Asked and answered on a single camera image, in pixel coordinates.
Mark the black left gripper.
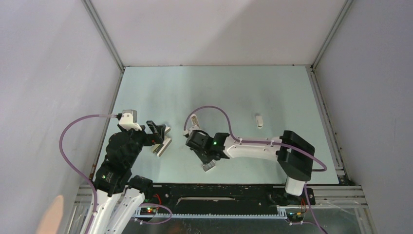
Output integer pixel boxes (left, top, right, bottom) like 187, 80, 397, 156
118, 119, 166, 167

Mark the grey staple strip block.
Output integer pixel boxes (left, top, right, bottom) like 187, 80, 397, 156
202, 160, 216, 172

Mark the white small stapler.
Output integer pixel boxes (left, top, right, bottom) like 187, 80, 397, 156
255, 115, 263, 129

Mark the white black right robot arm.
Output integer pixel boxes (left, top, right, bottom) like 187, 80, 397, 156
186, 130, 315, 204

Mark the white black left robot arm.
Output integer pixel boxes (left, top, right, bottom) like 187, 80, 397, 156
80, 120, 170, 234

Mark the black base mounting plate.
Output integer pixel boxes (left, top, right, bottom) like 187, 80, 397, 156
144, 183, 316, 216

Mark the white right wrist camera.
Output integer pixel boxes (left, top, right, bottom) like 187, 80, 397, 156
183, 127, 207, 137

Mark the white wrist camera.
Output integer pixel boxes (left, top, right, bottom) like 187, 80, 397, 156
118, 109, 143, 131
183, 127, 207, 137

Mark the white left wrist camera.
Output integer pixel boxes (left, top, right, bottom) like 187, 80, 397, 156
118, 109, 143, 131

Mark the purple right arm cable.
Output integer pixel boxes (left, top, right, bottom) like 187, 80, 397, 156
183, 105, 328, 234

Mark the white slotted cable duct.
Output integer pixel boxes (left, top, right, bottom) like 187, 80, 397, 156
129, 207, 288, 219

